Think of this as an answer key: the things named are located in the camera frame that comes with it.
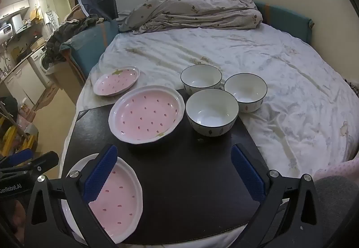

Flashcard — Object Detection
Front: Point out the white washing machine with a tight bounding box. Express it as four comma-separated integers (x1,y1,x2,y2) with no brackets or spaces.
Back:
29,46,53,75

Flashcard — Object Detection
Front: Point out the oval pink strawberry plate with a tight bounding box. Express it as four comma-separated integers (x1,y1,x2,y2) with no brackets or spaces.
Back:
92,66,141,97

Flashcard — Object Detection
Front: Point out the black board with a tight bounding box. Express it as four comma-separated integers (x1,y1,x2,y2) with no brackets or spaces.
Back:
60,88,270,239

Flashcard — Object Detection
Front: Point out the pile of dark clothes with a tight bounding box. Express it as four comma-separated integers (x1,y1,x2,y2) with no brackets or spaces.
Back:
45,13,105,66

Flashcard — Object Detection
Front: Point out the yellow folding frame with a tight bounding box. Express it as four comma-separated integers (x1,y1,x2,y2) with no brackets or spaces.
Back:
0,124,39,159

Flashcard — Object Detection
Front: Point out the teal padded bed guard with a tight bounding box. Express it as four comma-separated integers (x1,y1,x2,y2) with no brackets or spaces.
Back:
61,19,120,78
254,2,315,44

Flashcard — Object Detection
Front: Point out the crumpled printed duvet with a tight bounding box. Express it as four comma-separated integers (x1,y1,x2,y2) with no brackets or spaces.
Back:
118,0,264,34

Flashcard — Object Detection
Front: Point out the grey clothing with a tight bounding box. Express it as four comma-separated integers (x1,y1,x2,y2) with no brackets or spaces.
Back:
312,176,359,248

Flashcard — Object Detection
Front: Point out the kitchen base cabinet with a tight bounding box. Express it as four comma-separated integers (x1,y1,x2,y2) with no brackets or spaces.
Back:
0,60,54,106

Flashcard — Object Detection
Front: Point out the white bowl with dark rim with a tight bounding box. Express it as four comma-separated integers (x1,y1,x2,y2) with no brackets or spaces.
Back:
180,64,223,95
224,72,268,113
185,89,239,137

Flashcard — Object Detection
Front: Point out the black bag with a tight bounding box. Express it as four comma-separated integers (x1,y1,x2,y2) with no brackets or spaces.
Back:
0,96,18,114

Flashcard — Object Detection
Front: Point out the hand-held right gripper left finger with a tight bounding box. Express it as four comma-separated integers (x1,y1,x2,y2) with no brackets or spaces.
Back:
24,144,118,248

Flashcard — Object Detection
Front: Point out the beige bed frame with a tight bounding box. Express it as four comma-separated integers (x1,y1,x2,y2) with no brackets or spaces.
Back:
46,63,86,105

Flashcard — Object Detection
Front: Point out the pink fleece clothing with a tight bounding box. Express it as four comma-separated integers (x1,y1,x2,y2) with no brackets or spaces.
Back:
312,157,359,182

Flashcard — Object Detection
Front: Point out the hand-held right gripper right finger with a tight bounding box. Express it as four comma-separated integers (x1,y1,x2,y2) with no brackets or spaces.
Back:
230,144,331,248

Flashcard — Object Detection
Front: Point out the round pink strawberry plate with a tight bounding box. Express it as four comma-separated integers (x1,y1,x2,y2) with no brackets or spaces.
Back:
108,85,186,144
60,153,143,246

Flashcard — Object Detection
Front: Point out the white wall cabinet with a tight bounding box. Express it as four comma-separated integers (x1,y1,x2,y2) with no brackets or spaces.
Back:
0,0,32,20

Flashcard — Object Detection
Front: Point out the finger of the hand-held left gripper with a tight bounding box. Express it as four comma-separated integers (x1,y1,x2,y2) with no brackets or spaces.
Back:
0,152,60,179
0,148,35,166

